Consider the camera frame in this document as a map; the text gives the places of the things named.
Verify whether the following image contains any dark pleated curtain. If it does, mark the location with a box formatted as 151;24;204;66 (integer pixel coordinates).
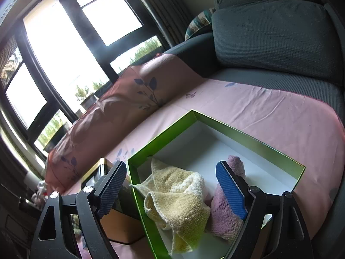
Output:
127;0;190;49

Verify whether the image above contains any teal patterned pillow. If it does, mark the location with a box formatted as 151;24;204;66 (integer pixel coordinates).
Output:
185;8;216;40

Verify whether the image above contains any black window frame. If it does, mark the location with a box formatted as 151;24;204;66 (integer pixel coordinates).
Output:
0;0;173;162

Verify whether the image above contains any pink bed sheet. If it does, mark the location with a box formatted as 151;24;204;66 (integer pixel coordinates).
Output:
62;76;343;259

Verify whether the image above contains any pile of clothes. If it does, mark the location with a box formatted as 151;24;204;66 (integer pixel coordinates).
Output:
32;181;52;203

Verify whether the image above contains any green cardboard box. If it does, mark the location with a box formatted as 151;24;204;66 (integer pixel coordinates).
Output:
127;110;306;259

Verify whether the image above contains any dark grey sofa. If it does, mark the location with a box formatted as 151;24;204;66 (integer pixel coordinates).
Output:
162;0;345;259

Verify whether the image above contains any grey plant pot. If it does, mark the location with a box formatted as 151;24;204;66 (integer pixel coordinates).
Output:
80;93;98;112

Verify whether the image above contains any long dark planter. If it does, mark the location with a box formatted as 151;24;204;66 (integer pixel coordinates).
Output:
43;121;71;152

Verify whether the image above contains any black and gold tea tin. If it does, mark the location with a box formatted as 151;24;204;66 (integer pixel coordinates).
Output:
81;158;146;245

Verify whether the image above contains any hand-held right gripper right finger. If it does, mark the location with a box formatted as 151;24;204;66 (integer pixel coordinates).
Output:
216;160;314;259

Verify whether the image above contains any pink leaf print pillow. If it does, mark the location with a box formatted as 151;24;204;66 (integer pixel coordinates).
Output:
44;54;205;195

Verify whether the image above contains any yellow and cream towel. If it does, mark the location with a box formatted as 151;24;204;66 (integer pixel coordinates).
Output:
132;157;211;254

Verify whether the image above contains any purple fluffy towel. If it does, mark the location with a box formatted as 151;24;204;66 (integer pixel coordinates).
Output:
207;155;247;241

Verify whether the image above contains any white cylinder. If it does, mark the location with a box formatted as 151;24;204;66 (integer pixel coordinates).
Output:
25;171;45;187

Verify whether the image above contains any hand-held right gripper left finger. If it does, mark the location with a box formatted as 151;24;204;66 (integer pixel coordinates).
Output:
29;160;127;259

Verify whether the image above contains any dark grey sofa cushion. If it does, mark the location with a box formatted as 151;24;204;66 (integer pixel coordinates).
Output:
212;0;343;84

